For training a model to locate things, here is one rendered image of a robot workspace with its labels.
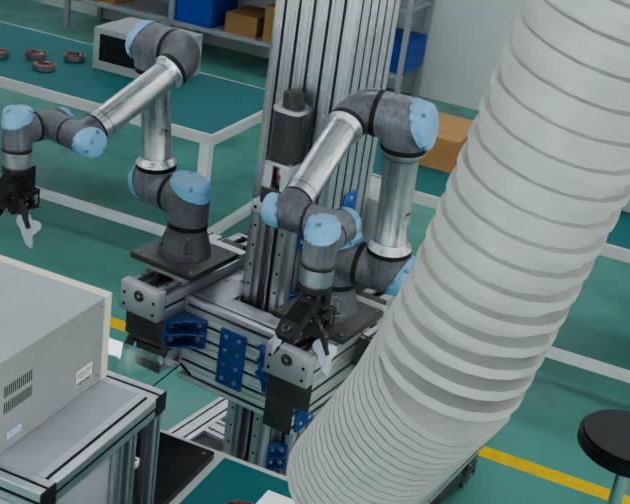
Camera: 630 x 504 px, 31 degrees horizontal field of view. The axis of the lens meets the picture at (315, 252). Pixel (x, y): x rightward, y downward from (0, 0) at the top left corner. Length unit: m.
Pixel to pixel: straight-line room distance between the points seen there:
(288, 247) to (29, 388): 1.11
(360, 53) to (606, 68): 2.09
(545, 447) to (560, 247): 3.63
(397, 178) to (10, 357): 1.09
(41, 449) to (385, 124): 1.11
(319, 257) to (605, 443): 1.57
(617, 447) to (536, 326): 2.60
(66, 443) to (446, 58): 7.14
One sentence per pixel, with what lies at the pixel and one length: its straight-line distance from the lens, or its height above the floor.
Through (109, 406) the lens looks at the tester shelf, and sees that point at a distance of 2.39.
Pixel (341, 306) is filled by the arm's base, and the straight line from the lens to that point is 2.97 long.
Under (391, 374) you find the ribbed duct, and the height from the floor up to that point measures 1.83.
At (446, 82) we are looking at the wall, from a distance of 9.13.
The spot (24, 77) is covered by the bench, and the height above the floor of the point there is 0.75.
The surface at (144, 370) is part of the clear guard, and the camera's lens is 2.62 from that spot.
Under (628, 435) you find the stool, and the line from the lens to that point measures 3.77.
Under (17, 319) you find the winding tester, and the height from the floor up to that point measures 1.32.
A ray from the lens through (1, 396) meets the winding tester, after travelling 2.17.
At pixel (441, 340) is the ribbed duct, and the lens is 1.12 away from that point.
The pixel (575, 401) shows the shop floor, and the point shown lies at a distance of 5.05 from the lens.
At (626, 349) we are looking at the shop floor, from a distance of 5.63.
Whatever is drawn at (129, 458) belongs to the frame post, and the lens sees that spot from 2.44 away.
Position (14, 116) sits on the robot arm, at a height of 1.50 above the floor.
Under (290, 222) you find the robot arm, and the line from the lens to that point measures 2.49.
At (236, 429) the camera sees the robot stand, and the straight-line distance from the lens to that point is 3.48.
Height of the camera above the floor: 2.40
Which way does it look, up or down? 24 degrees down
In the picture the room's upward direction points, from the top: 8 degrees clockwise
